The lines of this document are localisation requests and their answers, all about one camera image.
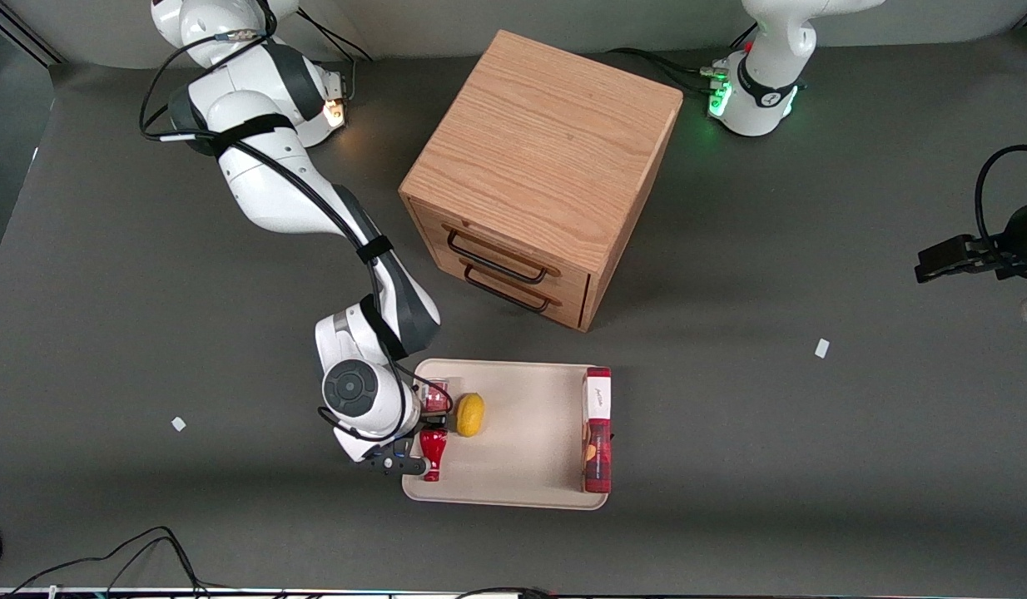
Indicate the yellow lemon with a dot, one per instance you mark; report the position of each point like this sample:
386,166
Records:
470,415

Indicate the wooden drawer cabinet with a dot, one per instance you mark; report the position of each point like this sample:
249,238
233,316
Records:
547,141

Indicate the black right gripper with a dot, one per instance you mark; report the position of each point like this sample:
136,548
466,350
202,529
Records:
433,419

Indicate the red snack box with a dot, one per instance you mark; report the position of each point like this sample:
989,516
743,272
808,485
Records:
597,457

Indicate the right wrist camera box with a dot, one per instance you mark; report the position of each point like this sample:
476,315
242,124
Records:
393,459

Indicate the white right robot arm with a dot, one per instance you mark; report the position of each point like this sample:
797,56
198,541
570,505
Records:
272,183

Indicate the beige plastic tray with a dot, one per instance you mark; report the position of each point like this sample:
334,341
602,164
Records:
530,433

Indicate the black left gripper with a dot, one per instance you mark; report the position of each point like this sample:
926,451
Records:
1009,250

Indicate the wooden drawer front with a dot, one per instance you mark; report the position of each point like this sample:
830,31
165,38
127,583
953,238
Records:
580,287
447,264

